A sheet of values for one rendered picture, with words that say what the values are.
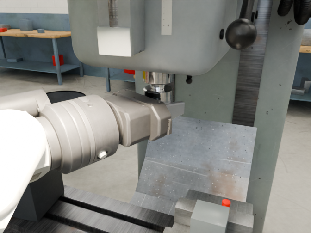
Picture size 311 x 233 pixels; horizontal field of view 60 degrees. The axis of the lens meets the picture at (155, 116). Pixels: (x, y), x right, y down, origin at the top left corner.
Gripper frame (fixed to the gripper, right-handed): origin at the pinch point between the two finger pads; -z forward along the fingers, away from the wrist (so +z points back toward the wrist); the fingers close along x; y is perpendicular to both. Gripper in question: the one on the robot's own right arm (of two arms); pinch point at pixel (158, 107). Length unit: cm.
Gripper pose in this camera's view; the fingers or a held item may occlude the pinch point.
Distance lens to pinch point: 44.2
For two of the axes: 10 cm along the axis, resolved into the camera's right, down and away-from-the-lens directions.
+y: -0.1, 9.2, 3.8
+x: -6.8, -2.8, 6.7
